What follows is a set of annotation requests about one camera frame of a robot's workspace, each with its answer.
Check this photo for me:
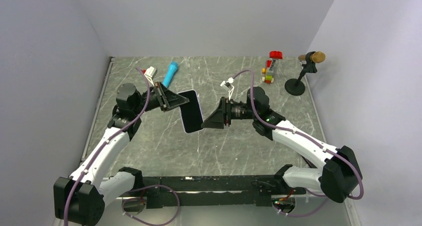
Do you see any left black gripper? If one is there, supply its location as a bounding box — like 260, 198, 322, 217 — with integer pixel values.
132, 81, 189, 115

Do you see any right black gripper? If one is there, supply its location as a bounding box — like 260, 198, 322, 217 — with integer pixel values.
202, 97, 258, 129

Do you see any phone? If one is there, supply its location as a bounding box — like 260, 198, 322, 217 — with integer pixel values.
178, 90, 204, 134

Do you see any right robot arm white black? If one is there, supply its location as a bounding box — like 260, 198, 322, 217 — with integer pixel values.
202, 87, 364, 203

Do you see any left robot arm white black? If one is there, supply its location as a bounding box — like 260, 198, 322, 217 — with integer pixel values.
53, 82, 190, 226

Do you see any blue toy microphone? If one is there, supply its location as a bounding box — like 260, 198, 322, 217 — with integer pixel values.
162, 61, 178, 88

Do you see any colourful toy brick stack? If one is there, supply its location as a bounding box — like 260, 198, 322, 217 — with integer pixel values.
261, 51, 283, 84

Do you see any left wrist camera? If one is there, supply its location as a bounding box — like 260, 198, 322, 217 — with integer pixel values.
142, 66, 157, 82

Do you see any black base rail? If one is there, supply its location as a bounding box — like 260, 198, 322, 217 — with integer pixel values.
122, 175, 306, 209

